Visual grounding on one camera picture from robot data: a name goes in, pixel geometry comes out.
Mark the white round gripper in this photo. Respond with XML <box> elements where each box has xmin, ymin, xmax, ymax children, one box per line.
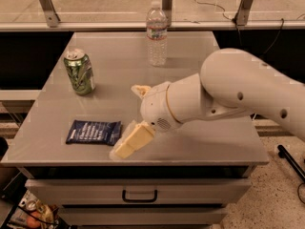
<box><xmin>110</xmin><ymin>82</ymin><xmax>181</xmax><ymax>159</ymax></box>

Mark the blue rxbar blueberry wrapper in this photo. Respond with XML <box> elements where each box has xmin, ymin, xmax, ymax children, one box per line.
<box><xmin>66</xmin><ymin>120</ymin><xmax>122</xmax><ymax>146</ymax></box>

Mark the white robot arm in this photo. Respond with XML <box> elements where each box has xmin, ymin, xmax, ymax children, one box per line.
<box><xmin>110</xmin><ymin>49</ymin><xmax>305</xmax><ymax>160</ymax></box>

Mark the green soda can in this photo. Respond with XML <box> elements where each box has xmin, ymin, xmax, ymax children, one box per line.
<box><xmin>64</xmin><ymin>49</ymin><xmax>95</xmax><ymax>95</ymax></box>

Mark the grey drawer cabinet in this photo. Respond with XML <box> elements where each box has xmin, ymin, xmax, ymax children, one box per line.
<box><xmin>3</xmin><ymin>31</ymin><xmax>268</xmax><ymax>228</ymax></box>

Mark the clear plastic water bottle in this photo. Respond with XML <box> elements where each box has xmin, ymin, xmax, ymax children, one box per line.
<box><xmin>146</xmin><ymin>1</ymin><xmax>168</xmax><ymax>67</ymax></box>

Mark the clutter bin with snacks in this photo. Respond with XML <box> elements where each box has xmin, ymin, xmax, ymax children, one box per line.
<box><xmin>7</xmin><ymin>191</ymin><xmax>60</xmax><ymax>229</ymax></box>

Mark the black metal floor leg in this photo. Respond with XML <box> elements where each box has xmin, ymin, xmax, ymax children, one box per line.
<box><xmin>277</xmin><ymin>145</ymin><xmax>305</xmax><ymax>182</ymax></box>

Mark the black drawer handle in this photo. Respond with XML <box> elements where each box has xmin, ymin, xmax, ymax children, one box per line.
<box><xmin>122</xmin><ymin>190</ymin><xmax>158</xmax><ymax>203</ymax></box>

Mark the metal railing frame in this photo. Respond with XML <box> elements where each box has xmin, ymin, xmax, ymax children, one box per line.
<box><xmin>0</xmin><ymin>0</ymin><xmax>305</xmax><ymax>31</ymax></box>

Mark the black hanging cable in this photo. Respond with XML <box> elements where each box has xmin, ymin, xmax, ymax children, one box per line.
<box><xmin>234</xmin><ymin>14</ymin><xmax>305</xmax><ymax>57</ymax></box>

